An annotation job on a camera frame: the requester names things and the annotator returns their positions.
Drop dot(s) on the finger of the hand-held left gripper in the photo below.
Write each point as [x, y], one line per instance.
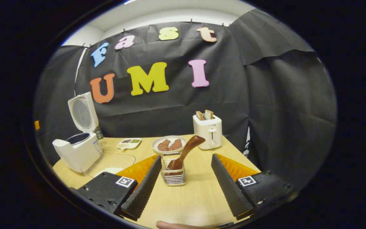
[37, 125]

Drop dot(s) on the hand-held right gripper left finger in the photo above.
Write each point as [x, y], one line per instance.
[145, 187]

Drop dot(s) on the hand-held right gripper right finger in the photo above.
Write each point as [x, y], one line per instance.
[227, 187]

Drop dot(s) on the white rice cooker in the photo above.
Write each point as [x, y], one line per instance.
[81, 156]

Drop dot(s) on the white round plate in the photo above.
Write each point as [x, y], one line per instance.
[155, 144]

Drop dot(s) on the white divided seasoning tray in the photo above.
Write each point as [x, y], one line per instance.
[129, 144]

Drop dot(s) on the brown meat piece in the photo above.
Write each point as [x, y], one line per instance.
[175, 144]
[163, 145]

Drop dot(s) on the white toaster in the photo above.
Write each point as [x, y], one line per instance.
[208, 133]

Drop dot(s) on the clear plastic bottle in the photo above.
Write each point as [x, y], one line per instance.
[100, 136]

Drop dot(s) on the toast slice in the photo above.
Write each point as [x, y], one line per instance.
[199, 115]
[209, 114]

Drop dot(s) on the black backdrop cloth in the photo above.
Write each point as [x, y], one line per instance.
[170, 105]

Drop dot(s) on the long ceiling light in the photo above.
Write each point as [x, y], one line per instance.
[129, 1]

